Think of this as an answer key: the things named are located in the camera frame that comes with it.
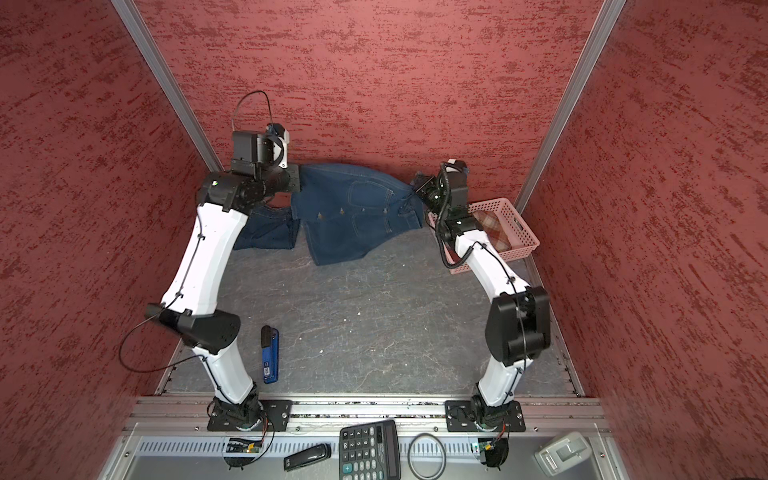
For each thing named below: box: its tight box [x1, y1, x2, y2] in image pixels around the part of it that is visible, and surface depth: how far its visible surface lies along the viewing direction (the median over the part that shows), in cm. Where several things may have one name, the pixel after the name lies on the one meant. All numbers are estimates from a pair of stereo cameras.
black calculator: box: [339, 420, 402, 480], surface depth 69 cm
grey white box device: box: [535, 431, 592, 477], surface depth 69 cm
